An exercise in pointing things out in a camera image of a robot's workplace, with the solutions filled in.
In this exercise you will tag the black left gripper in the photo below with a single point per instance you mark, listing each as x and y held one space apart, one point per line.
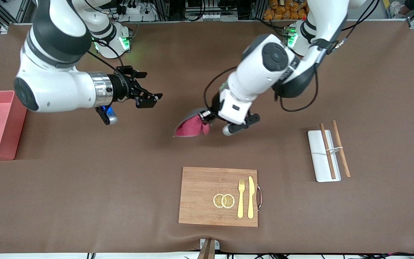
215 104

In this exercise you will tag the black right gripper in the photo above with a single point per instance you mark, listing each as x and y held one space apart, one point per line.
122 87

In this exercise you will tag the red and grey cloth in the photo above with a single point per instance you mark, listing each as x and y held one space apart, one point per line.
191 127

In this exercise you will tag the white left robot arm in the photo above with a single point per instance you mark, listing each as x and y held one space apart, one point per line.
253 72

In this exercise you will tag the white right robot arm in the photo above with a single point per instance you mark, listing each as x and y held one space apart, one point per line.
56 82

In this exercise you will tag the white power strip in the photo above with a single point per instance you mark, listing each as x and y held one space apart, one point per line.
135 12

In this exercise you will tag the wooden cutting board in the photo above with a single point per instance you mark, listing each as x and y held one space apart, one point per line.
199 194

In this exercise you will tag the lemon slice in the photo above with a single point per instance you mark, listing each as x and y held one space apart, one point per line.
217 200
228 201

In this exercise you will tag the yellow knife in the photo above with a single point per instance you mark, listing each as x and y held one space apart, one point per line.
251 198

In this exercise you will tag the yellow fork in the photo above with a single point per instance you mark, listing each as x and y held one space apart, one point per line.
240 205

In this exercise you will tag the white rectangular tray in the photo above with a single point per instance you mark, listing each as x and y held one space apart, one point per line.
318 158

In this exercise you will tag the brown wooden chopstick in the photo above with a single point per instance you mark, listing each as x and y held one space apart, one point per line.
340 147
327 151

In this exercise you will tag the white rubber band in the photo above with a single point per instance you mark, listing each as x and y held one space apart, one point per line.
334 149

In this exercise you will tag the white sneaker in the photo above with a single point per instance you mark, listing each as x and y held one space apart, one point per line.
396 9

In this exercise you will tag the metal mount bracket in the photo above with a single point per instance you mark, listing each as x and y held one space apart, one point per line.
202 242

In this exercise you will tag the brown camera strut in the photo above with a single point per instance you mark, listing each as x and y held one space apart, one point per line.
207 251

